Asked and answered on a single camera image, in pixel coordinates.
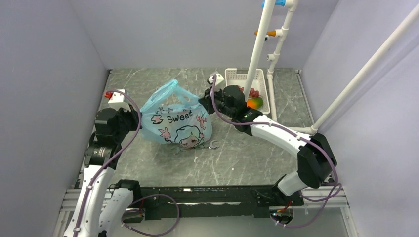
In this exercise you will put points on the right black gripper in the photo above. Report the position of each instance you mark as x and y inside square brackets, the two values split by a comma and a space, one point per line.
[206, 101]

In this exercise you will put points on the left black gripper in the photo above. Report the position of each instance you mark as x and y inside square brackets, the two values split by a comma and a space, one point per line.
[132, 114]

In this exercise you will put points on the light blue cartoon plastic bag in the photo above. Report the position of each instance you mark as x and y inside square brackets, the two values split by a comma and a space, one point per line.
[173, 115]

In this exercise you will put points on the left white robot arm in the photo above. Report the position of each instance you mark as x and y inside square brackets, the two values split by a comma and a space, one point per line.
[101, 157]

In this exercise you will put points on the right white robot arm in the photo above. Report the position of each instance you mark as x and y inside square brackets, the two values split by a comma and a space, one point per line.
[315, 159]

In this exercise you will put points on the orange green fake mango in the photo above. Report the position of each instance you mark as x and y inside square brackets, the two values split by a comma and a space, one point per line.
[255, 102]

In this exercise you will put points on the red fake grapes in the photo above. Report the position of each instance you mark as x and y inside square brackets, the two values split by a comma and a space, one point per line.
[252, 94]

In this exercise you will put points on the white perforated plastic basket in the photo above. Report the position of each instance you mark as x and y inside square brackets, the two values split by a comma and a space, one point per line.
[233, 76]

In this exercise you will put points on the silver open-end wrench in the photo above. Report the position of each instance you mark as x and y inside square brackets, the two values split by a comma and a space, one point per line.
[210, 145]

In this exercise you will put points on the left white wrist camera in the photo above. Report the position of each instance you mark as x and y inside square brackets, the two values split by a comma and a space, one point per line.
[115, 97]

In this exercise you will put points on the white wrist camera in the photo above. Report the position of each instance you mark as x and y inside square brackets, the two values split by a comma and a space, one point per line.
[215, 79]
[115, 97]

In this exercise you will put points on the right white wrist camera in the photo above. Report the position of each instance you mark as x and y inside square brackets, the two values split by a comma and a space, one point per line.
[215, 79]

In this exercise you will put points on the white PVC pipe frame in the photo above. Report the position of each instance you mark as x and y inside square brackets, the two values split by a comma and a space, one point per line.
[342, 46]

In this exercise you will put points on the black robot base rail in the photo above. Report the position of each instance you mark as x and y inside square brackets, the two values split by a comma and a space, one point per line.
[257, 201]

